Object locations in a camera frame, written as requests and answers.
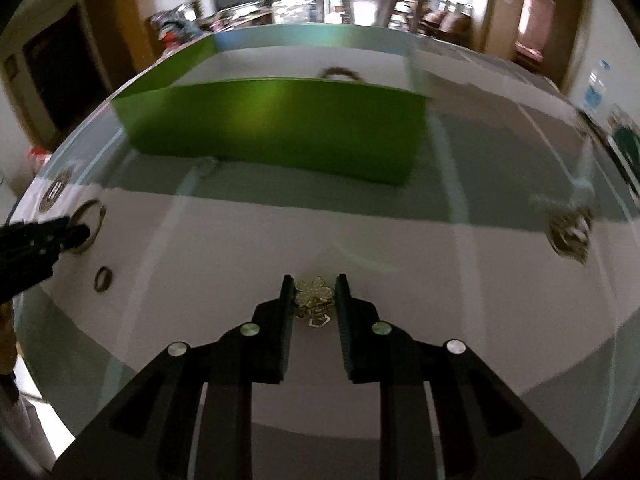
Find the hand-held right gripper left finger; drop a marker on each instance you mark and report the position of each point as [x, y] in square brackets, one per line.
[286, 320]

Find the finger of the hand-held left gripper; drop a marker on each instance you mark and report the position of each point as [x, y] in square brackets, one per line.
[45, 237]

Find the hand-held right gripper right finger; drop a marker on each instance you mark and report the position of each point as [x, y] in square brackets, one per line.
[342, 320]

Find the gold flower brooch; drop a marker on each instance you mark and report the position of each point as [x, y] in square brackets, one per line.
[314, 300]

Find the silver bangle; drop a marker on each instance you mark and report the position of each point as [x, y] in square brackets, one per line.
[97, 220]

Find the green cardboard box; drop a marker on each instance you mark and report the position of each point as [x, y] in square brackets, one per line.
[280, 125]

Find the green and white packet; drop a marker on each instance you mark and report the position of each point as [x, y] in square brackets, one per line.
[627, 152]

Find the clear water bottle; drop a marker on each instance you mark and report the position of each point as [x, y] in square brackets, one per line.
[596, 85]

